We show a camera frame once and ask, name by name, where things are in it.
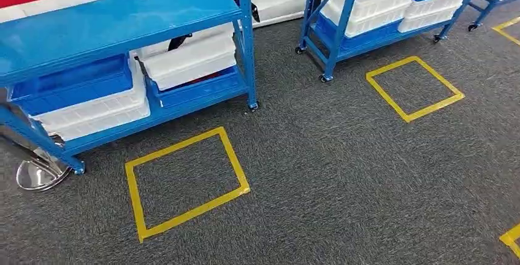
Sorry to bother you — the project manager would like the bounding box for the red item in crate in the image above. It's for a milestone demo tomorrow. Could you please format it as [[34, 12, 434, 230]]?
[[178, 72, 222, 87]]

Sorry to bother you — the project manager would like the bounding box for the blue metal shelving rack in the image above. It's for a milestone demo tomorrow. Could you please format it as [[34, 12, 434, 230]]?
[[467, 0, 520, 33], [0, 0, 259, 176], [295, 0, 491, 83]]

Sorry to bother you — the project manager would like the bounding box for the yellow floor tape square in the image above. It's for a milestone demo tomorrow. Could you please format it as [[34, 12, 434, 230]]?
[[365, 56, 465, 124], [499, 223, 520, 260], [491, 16, 520, 47]]

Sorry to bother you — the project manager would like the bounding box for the chrome barrier stanchion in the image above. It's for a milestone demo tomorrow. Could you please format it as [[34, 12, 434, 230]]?
[[0, 124, 75, 193]]

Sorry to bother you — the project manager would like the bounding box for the black belt strap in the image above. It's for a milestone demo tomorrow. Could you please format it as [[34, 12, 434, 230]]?
[[232, 0, 261, 23]]

